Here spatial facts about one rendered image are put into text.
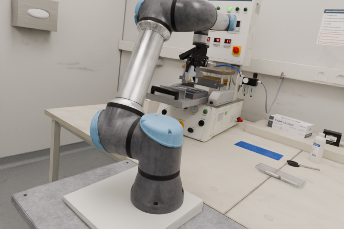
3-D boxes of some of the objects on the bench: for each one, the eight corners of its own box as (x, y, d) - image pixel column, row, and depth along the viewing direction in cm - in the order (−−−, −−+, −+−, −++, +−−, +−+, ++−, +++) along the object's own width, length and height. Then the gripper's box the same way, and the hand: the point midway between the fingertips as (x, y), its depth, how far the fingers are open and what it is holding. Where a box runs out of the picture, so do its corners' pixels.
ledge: (262, 124, 182) (263, 118, 181) (421, 172, 130) (424, 164, 129) (244, 131, 159) (245, 124, 158) (428, 192, 107) (432, 182, 106)
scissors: (288, 165, 115) (288, 163, 115) (285, 160, 120) (285, 159, 120) (321, 173, 112) (321, 171, 112) (317, 167, 117) (317, 166, 117)
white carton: (275, 124, 170) (278, 113, 169) (312, 135, 154) (314, 124, 152) (266, 126, 162) (269, 115, 160) (304, 138, 146) (307, 126, 144)
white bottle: (316, 159, 127) (323, 132, 124) (322, 164, 122) (329, 135, 120) (306, 158, 127) (314, 131, 124) (312, 162, 122) (319, 134, 119)
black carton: (321, 139, 148) (323, 128, 147) (338, 144, 143) (342, 133, 142) (320, 141, 143) (323, 130, 142) (338, 146, 138) (342, 135, 137)
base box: (195, 112, 191) (198, 90, 188) (243, 126, 172) (248, 101, 168) (151, 124, 146) (155, 95, 143) (210, 144, 127) (216, 112, 124)
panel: (154, 124, 145) (166, 95, 148) (200, 140, 130) (212, 107, 133) (152, 124, 144) (164, 94, 147) (199, 140, 128) (211, 106, 131)
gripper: (201, 43, 123) (194, 85, 127) (213, 45, 135) (207, 84, 139) (186, 41, 127) (180, 82, 132) (199, 43, 139) (193, 81, 144)
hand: (189, 80), depth 137 cm, fingers open, 8 cm apart
